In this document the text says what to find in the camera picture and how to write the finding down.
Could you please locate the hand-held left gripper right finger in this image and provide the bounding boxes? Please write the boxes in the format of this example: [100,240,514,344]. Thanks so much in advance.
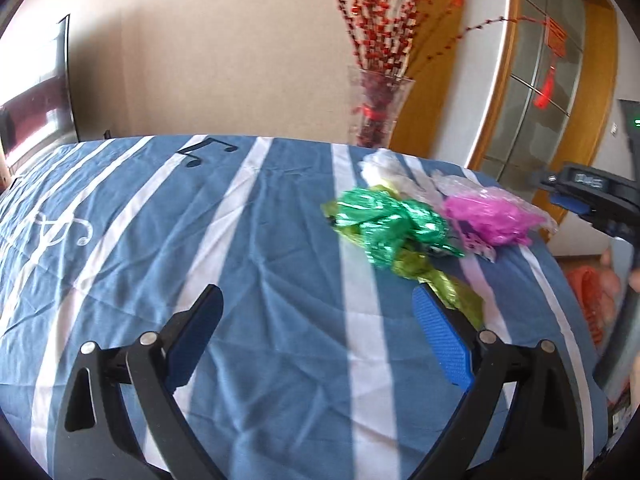
[412,282,586,480]

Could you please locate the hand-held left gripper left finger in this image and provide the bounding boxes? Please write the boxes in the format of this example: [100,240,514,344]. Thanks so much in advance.
[52,284,226,480]

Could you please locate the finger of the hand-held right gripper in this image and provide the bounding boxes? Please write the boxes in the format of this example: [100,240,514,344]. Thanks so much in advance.
[531,168,566,193]
[548,191,595,218]

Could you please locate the yellow-green plastic bag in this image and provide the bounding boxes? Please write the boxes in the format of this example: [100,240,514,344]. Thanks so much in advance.
[391,249,487,330]

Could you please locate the pink plastic bag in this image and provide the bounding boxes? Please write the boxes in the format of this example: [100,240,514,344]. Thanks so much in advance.
[431,169,560,264]

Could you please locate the magenta plastic bag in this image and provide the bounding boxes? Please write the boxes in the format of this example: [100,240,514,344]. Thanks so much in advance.
[444,192,545,248]

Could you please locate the red lined waste basket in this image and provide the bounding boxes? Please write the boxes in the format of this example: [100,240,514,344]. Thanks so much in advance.
[564,265,622,347]

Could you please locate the shiny green plastic bag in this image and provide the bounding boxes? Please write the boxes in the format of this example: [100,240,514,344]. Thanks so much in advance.
[321,185,467,269]

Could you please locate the translucent white plastic bag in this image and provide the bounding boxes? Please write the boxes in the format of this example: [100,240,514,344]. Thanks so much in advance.
[359,148,442,202]

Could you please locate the person's right hand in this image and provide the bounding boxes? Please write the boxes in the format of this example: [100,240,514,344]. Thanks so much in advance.
[599,246,640,293]

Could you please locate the frosted glass panel door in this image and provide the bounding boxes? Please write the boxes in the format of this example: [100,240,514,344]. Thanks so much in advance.
[480,0,586,196]

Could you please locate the blue white striped tablecloth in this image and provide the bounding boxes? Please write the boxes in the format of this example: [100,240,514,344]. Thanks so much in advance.
[0,134,613,480]

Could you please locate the red tasselled hanging ornament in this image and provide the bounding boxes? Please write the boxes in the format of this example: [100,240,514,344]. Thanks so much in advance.
[533,16,570,109]

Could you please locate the glass vase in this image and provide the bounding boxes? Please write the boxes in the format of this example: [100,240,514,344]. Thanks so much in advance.
[347,65,417,151]

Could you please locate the red berry branches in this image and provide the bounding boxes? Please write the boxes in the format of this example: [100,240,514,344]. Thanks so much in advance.
[314,0,553,82]

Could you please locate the black television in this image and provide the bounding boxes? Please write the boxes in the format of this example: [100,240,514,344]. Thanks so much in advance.
[0,14,80,173]

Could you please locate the wooden door frame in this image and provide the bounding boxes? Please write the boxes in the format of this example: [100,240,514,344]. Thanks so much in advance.
[392,0,621,196]

